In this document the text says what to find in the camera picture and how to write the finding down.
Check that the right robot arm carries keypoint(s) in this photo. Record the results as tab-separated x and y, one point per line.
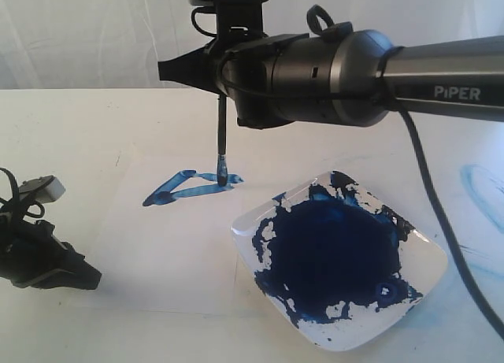
350	78

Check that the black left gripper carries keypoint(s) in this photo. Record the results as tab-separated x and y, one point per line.
31	256

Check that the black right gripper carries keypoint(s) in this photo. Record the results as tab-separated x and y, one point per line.
245	73

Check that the white paper sheet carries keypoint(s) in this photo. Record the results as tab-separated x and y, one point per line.
180	257

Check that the black paintbrush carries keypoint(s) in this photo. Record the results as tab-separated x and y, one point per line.
222	169

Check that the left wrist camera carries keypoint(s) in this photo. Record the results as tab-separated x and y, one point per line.
45	189

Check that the white square paint plate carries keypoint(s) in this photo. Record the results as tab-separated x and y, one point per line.
339	265

